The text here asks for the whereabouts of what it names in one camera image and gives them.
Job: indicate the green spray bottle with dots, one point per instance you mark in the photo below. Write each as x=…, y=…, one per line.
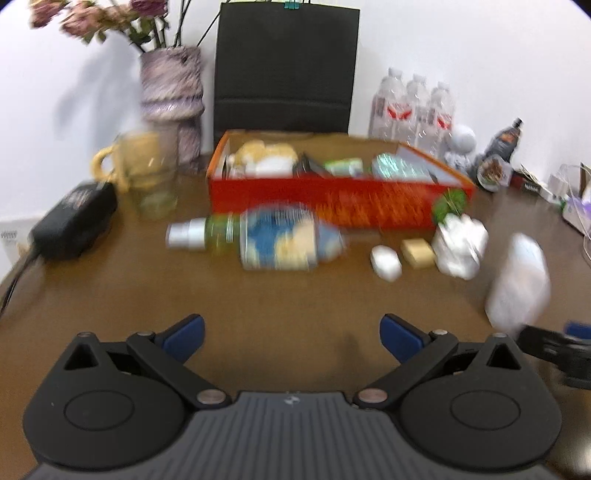
x=217, y=233

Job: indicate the clear glass cup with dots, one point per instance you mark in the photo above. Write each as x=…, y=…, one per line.
x=154, y=203

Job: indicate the white bottle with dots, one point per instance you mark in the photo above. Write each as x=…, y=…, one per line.
x=517, y=281

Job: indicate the yellow mug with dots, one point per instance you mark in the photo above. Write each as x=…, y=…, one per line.
x=111, y=161

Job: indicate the white earbud case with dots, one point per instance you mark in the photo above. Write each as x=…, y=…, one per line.
x=385, y=264

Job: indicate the black power adapter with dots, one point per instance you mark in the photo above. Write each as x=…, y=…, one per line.
x=69, y=221

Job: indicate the white robot figure speaker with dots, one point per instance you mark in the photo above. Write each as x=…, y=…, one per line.
x=461, y=147

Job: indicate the green bottle blue label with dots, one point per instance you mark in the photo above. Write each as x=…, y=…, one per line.
x=286, y=240

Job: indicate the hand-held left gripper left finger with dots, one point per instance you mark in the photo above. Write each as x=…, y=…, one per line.
x=187, y=333

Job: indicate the green packet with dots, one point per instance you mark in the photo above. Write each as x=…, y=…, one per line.
x=344, y=166

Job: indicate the white charger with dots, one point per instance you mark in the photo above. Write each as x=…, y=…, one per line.
x=554, y=189

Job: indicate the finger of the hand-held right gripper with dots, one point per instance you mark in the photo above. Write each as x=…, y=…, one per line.
x=579, y=330
x=568, y=357

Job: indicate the dark red flat box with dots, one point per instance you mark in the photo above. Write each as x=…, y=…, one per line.
x=528, y=183

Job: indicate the shiny silver packet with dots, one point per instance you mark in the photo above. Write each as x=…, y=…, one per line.
x=397, y=168

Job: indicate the black paper bag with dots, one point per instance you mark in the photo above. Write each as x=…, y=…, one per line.
x=286, y=69

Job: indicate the clear water bottle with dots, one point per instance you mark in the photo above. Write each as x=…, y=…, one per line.
x=388, y=106
x=418, y=115
x=441, y=122

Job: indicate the dried rose bouquet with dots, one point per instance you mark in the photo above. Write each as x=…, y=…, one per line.
x=92, y=21

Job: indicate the dark bottle-shaped pack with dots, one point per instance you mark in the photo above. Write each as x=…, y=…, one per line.
x=501, y=147

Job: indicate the small yellow block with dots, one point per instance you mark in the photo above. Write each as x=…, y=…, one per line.
x=418, y=252

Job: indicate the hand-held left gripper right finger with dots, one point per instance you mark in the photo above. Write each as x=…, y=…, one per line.
x=399, y=335

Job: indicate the crumpled translucent plastic bag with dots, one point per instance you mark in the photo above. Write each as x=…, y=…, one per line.
x=461, y=247

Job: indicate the white wall socket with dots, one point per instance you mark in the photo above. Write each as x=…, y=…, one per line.
x=11, y=235

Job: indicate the orange cardboard box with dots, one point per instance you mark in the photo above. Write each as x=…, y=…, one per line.
x=323, y=203

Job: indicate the purple textured vase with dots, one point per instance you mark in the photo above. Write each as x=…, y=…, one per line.
x=171, y=92

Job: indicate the wooden desk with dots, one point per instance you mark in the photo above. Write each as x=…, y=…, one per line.
x=277, y=297

